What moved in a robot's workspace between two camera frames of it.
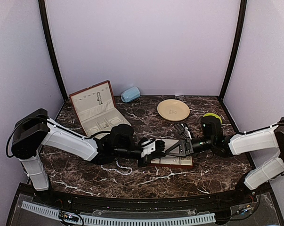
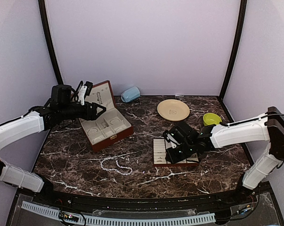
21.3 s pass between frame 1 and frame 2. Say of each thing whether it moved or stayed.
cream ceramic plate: stayed
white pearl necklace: stayed
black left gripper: moved
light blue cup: stayed
